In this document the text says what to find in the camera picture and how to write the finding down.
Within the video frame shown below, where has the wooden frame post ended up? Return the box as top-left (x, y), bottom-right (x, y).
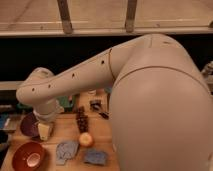
top-left (125, 0), bottom-right (137, 33)
top-left (57, 0), bottom-right (73, 34)

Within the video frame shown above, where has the black handled tool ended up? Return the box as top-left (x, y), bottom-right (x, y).
top-left (99, 112), bottom-right (109, 119)

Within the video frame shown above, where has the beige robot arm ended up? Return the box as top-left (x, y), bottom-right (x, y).
top-left (16, 34), bottom-right (213, 171)

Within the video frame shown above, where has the right wooden frame post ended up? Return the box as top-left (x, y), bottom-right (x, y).
top-left (125, 0), bottom-right (137, 33)

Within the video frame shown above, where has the yellow red apple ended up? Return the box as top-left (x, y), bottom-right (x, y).
top-left (79, 132), bottom-right (94, 147)

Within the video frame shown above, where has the grey folded cloth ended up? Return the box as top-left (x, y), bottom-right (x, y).
top-left (56, 140), bottom-right (79, 165)

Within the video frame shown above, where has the green plastic tray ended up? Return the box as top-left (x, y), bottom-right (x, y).
top-left (17, 96), bottom-right (75, 112)

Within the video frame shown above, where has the blue sponge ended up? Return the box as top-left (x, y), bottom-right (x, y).
top-left (84, 148), bottom-right (108, 166)

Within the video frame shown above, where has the purple bowl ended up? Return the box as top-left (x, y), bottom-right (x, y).
top-left (20, 113), bottom-right (39, 137)

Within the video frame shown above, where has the red bowl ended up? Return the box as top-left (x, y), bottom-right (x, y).
top-left (12, 142), bottom-right (45, 171)

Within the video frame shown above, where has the dark box at left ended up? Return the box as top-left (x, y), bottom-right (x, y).
top-left (0, 105), bottom-right (21, 133)

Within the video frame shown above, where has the left wooden frame post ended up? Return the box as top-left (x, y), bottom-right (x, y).
top-left (57, 0), bottom-right (73, 34)

